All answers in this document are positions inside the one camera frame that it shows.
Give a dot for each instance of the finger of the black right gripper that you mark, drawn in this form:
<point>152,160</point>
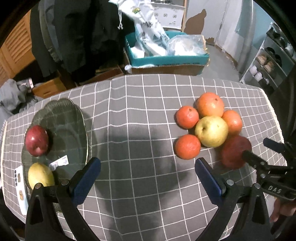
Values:
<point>254,161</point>
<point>273,145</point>

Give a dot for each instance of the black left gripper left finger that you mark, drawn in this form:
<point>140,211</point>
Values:
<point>42,222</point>

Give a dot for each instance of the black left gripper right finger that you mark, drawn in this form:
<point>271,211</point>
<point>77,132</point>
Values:
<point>252,222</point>

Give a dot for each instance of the large dark red apple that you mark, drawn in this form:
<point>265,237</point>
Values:
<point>231,152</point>

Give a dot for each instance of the orange tangerine front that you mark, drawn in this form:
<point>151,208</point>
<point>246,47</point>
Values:
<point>187,147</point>

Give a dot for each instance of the orange tangerine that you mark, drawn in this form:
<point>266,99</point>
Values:
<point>187,117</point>
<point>234,122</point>
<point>187,147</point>

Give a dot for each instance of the right hand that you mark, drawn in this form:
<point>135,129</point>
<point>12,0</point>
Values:
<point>282,208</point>

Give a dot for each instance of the white smartphone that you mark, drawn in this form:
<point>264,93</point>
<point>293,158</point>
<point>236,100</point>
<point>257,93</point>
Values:
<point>21,191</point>

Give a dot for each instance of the yellow lemon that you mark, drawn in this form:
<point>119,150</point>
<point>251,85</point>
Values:
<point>40,173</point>

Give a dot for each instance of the orange tangerine right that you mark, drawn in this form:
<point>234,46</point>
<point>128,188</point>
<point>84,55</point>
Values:
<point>234,122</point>

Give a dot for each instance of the yellow green apple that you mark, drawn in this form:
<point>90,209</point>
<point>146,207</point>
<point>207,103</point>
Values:
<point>212,131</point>

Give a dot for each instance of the small red apple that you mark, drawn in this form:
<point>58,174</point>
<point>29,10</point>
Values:
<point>36,141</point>

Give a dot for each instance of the grey shoe rack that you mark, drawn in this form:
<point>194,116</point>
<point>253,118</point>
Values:
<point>272,63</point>

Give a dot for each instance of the large orange grapefruit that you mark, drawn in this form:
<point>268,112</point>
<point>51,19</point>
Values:
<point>209,104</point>

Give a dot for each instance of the dark green glass plate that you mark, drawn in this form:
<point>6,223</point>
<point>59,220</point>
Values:
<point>63,120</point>

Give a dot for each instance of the orange tangerine left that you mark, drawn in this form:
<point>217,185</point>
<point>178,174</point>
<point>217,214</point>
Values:
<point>187,117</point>

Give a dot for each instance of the grey checked tablecloth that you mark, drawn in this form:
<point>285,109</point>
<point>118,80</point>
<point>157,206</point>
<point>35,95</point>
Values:
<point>144,191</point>

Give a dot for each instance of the grey crumpled clothing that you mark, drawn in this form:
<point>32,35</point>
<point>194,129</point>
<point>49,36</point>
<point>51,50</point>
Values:
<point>16,97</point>

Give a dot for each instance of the wooden drawer box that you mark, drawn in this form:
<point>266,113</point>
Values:
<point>49,88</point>

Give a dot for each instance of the brown cardboard box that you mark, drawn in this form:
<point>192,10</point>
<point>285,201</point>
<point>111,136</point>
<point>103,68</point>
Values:
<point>183,69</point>

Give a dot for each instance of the clear plastic bag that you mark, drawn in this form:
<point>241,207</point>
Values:
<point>187,45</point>

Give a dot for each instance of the flat cardboard box with label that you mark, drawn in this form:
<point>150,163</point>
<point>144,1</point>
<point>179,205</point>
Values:
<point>104,74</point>

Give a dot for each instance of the wooden louvered cabinet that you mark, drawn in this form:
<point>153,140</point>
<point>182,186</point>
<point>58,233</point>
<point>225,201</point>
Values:
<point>16,51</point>

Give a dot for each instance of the white patterned storage box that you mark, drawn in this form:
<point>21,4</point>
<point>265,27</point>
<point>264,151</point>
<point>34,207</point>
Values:
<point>170,16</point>

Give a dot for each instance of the white printed plastic bag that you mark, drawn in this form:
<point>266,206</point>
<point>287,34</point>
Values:
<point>150,36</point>

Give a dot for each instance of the dark hanging coats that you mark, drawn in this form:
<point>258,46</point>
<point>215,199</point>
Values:
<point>76,38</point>

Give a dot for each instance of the teal cardboard box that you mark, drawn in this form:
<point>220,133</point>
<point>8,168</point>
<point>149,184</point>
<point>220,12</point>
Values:
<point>130,41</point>

